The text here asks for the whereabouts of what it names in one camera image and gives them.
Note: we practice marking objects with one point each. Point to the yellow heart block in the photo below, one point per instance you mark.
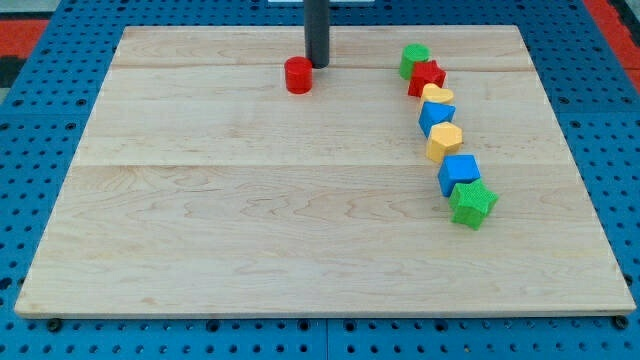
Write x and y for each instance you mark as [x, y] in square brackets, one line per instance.
[431, 92]

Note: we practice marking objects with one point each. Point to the yellow hexagon block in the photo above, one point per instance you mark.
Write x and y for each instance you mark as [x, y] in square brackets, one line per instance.
[444, 139]

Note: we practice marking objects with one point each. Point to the green star block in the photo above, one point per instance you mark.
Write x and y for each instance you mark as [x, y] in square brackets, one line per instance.
[471, 203]

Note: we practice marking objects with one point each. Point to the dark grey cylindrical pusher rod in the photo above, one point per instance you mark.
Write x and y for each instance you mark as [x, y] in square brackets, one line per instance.
[317, 32]

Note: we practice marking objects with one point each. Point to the red star block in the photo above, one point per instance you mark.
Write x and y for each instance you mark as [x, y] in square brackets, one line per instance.
[424, 73]

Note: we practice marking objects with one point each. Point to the green cylinder block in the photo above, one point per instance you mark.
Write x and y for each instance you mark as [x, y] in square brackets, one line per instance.
[411, 54]

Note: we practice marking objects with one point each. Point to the blue triangle block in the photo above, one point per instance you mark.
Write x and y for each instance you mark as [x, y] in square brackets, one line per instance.
[432, 113]

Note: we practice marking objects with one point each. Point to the light wooden board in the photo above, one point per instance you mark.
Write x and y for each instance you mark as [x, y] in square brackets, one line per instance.
[201, 188]

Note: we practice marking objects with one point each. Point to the blue cube block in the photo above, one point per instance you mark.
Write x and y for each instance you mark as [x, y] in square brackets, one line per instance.
[456, 169]

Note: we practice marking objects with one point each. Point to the red cylinder block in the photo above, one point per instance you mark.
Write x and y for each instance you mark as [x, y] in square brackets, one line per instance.
[298, 75]

